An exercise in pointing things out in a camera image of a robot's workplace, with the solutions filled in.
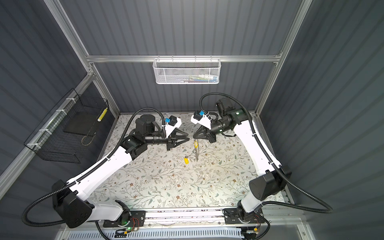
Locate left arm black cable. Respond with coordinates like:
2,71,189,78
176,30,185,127
21,107,167,227

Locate black foam pad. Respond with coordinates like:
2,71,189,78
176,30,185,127
63,113,101,137

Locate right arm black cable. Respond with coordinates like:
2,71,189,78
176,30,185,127
198,92,334,214

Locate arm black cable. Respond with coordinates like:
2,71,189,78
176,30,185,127
198,92,334,214
21,107,167,227

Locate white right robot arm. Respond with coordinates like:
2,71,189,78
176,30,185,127
191,98,292,223

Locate white vent grille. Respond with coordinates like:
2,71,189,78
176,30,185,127
67,227,245,240

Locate yellow tagged key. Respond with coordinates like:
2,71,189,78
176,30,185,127
184,156,190,165

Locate black wire basket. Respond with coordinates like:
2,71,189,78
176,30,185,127
24,90,109,164

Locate yellow marker pen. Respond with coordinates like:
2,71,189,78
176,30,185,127
97,107,109,122

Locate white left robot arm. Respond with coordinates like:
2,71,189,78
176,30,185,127
53,115,189,228

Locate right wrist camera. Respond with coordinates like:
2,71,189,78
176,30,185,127
191,110,212,130

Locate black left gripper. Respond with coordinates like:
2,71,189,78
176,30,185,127
144,129,190,151

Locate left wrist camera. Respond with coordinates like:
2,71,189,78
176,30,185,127
163,116,182,138

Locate white wire mesh basket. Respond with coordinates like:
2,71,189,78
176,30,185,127
153,59,222,85

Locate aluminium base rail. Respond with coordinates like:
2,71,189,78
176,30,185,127
59,206,271,229

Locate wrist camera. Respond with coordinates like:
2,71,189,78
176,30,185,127
191,110,212,130
163,116,182,138

